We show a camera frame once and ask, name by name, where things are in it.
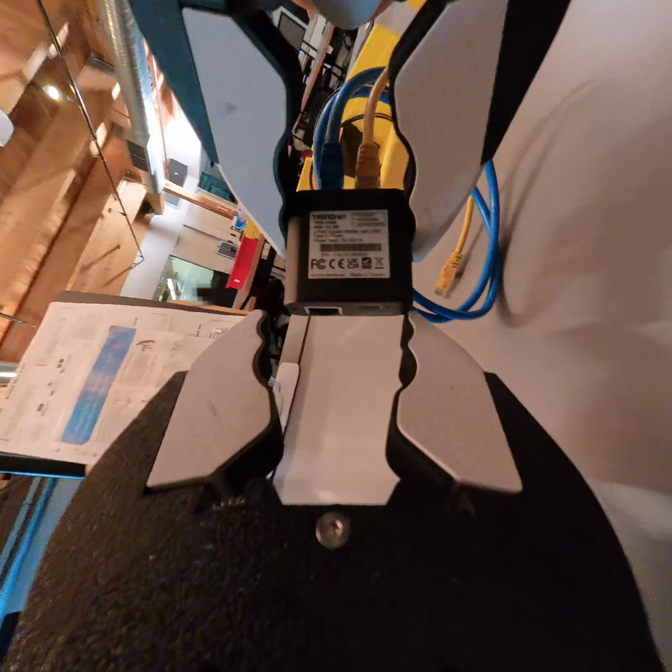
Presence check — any yellow plastic bin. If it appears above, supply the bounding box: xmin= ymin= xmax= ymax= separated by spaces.
xmin=296 ymin=0 xmax=426 ymax=192

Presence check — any blue network cable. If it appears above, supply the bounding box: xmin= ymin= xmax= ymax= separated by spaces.
xmin=312 ymin=65 xmax=502 ymax=323

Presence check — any black network splitter box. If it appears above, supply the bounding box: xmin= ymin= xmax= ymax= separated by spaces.
xmin=281 ymin=189 xmax=415 ymax=318

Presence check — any wooden instruction board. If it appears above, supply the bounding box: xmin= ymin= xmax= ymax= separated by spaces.
xmin=0 ymin=291 xmax=247 ymax=478

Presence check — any grey desk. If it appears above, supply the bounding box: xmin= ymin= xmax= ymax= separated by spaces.
xmin=272 ymin=0 xmax=672 ymax=672

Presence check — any yellow network cable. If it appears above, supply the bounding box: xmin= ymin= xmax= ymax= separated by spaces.
xmin=354 ymin=68 xmax=476 ymax=299

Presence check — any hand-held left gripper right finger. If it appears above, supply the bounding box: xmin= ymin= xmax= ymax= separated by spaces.
xmin=386 ymin=314 xmax=523 ymax=497

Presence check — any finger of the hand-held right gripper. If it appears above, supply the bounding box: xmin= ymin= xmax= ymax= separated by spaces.
xmin=388 ymin=0 xmax=509 ymax=263
xmin=181 ymin=8 xmax=303 ymax=258

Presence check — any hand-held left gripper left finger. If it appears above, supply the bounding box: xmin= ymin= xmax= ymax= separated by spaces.
xmin=146 ymin=310 xmax=285 ymax=494

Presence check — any red plastic bin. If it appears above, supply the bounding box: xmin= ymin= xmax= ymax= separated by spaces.
xmin=226 ymin=236 xmax=266 ymax=289

